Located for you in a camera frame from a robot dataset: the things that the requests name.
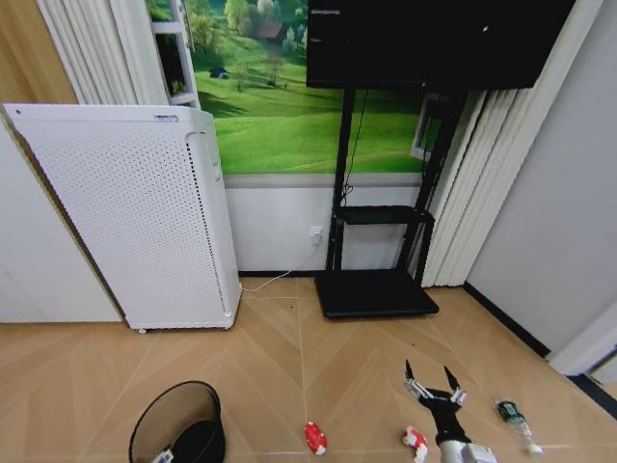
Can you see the green meadow landscape mural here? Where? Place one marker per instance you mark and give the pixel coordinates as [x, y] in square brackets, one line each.
[289, 96]

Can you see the black television screen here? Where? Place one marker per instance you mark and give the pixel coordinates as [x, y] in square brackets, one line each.
[434, 43]

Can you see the red white crumpled wrapper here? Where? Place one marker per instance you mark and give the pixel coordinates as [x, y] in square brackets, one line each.
[315, 437]

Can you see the red white snack packet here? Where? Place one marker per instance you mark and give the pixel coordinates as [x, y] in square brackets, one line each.
[415, 440]

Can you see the white label card in bin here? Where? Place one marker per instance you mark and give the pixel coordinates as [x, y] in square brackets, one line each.
[165, 455]

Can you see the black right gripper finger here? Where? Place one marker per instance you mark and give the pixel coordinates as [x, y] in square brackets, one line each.
[454, 386]
[411, 378]

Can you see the clear plastic bottle green label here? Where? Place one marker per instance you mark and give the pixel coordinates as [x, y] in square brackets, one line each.
[517, 424]

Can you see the black mesh trash bin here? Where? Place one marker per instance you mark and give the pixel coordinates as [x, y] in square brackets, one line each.
[179, 424]

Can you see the white ladder shelf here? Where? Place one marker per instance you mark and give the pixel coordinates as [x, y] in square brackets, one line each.
[176, 53]

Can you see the white vertical blind curtain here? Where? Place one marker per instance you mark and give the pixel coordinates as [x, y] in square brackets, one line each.
[487, 183]
[96, 48]

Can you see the black television floor stand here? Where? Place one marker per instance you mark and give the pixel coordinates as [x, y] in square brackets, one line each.
[381, 251]

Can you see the white perforated air purifier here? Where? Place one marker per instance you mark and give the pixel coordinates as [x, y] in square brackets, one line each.
[140, 212]

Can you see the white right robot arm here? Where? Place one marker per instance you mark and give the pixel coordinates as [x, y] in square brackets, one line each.
[464, 452]

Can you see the white wall power socket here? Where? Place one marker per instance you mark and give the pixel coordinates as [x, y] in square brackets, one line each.
[315, 235]

